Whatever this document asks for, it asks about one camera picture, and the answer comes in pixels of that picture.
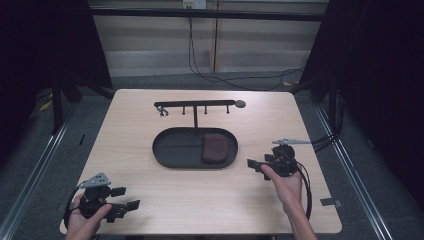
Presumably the dark curtain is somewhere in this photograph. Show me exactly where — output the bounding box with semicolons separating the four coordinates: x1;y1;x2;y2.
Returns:
0;0;113;166
298;0;424;209

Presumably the grey tape piece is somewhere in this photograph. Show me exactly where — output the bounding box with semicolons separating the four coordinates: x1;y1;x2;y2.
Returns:
320;197;344;208

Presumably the bundle of black cables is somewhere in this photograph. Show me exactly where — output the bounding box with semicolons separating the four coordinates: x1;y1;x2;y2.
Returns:
311;89;345;153

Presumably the person's right hand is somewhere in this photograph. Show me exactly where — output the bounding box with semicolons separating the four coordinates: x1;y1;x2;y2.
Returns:
260;164;304;213

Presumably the black hook rack with tray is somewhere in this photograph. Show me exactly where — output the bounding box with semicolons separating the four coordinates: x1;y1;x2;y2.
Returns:
152;99;247;170

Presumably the yellow tape scrap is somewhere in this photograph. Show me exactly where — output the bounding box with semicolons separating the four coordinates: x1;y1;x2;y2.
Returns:
38;99;54;112

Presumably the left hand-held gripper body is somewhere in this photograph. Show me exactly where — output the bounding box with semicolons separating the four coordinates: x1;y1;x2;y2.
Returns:
78;171;129;224

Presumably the left hand-held gripper cable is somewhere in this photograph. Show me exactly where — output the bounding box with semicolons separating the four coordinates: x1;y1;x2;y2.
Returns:
63;186;85;230

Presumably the black metal stand leg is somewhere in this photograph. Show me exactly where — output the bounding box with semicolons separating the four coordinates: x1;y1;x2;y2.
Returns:
51;76;65;136

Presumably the long black floor cable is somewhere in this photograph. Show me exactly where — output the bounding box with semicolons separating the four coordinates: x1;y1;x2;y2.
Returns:
187;16;306;92

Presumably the person's left hand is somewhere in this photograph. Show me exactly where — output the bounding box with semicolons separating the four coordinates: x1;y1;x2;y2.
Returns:
65;194;113;240

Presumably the light wooden wall strip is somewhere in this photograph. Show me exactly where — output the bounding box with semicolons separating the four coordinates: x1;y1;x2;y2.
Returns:
212;0;220;73

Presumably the black horizontal frame bar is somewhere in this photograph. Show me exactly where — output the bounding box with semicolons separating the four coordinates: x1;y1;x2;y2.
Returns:
89;7;327;23

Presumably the right hand-held gripper cable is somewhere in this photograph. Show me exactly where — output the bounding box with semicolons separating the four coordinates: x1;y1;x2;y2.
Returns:
294;161;314;222

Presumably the hand-held gripper cable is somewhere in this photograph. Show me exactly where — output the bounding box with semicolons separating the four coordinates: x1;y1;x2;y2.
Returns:
63;186;85;230
294;161;314;222

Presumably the white wall socket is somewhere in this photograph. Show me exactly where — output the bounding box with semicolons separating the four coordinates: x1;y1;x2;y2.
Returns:
182;0;208;10

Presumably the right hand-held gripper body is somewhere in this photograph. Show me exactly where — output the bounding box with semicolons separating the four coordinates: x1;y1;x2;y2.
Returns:
264;138;312;177

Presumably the brown leather pouch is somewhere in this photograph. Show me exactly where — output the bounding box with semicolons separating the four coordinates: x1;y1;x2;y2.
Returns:
201;133;230;165

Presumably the silver floor rail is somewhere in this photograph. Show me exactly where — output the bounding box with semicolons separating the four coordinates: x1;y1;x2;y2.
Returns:
314;105;395;240
0;106;78;240

